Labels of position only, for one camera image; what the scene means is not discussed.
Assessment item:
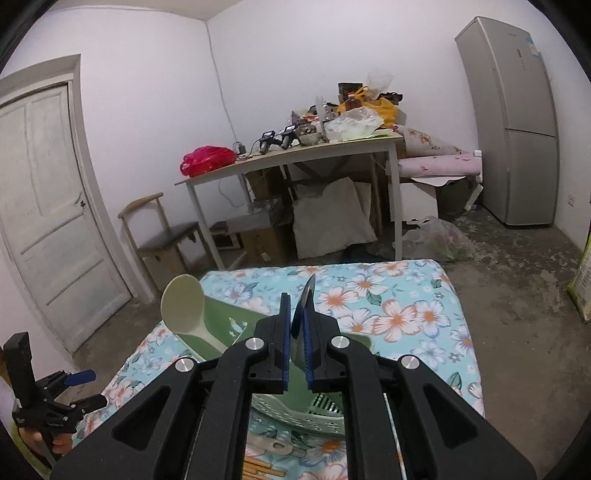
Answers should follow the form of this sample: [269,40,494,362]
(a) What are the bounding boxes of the grey refrigerator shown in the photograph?
[455,16,560,227]

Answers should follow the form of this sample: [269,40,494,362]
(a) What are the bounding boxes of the person's left hand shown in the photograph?
[21,431,75,457]

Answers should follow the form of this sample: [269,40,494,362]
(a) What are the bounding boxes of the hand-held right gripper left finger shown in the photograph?
[50,292,293,480]

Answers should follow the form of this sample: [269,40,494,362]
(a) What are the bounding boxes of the green white sack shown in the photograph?
[567,240,591,324]

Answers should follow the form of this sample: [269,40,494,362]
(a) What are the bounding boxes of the plastic wrapped box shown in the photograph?
[225,199,283,232]

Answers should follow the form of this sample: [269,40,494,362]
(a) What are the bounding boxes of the yellow plastic bag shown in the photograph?
[337,88,399,127]

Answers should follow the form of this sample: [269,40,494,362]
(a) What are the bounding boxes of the green plastic utensil holder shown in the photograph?
[196,295,372,438]

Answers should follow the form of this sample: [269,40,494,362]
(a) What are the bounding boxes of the floral rolled quilt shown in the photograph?
[392,124,463,158]

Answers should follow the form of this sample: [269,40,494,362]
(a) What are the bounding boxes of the translucent white plastic bag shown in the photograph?
[325,107,385,141]

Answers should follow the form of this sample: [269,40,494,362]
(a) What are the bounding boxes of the white board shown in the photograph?
[390,178,439,223]

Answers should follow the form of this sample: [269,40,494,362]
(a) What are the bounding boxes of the white table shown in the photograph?
[174,131,407,271]

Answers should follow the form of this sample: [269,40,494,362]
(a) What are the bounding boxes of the clear plastic bag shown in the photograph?
[402,216,476,263]

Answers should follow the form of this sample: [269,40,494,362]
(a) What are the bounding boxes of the cardboard box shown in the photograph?
[247,167,288,201]
[240,222,296,264]

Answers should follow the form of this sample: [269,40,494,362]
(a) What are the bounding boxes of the floral tablecloth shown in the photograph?
[74,258,485,480]

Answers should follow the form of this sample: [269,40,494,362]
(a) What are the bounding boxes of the wooden chair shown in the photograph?
[117,191,213,296]

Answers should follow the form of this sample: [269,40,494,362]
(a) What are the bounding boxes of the black kitchen knife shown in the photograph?
[291,274,315,374]

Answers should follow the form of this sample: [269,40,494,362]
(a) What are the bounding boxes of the pink rolled mat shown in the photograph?
[398,151,485,180]

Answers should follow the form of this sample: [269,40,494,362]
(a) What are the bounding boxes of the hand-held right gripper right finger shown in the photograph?
[305,295,539,480]

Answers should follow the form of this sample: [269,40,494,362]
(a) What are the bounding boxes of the white door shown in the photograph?
[0,54,134,356]

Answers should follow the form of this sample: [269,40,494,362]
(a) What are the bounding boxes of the red plastic bag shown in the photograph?
[180,145,237,178]

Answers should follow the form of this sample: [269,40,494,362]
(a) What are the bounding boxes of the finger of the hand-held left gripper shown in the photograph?
[59,393,108,417]
[37,370,97,394]

